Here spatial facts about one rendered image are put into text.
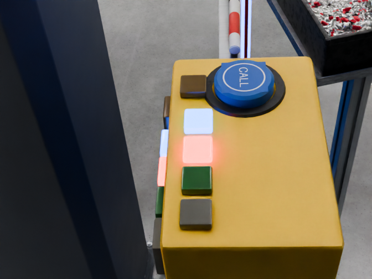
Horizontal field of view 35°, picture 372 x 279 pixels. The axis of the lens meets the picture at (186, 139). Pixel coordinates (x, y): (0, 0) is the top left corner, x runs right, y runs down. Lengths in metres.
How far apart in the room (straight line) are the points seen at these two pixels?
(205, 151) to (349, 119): 0.60
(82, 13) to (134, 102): 1.07
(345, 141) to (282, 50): 1.20
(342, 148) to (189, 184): 0.66
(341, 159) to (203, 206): 0.69
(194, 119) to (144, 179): 1.37
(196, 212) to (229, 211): 0.02
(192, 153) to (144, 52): 1.81
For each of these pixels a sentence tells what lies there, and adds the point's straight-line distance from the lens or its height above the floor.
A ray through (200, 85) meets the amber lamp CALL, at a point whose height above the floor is 1.08.
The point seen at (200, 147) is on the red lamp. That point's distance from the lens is 0.36.
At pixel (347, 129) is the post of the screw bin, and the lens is 0.95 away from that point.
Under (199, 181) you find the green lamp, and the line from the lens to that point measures 0.34.
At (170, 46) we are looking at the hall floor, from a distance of 2.17.
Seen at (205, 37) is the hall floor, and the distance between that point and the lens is 2.20.
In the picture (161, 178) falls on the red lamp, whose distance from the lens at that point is 0.37.
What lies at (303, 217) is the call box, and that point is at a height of 1.07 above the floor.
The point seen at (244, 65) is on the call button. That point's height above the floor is 1.08.
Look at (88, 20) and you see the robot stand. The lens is 0.94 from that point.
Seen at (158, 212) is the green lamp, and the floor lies 1.06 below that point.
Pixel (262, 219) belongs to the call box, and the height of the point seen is 1.07.
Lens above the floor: 1.34
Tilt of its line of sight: 47 degrees down
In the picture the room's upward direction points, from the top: 5 degrees counter-clockwise
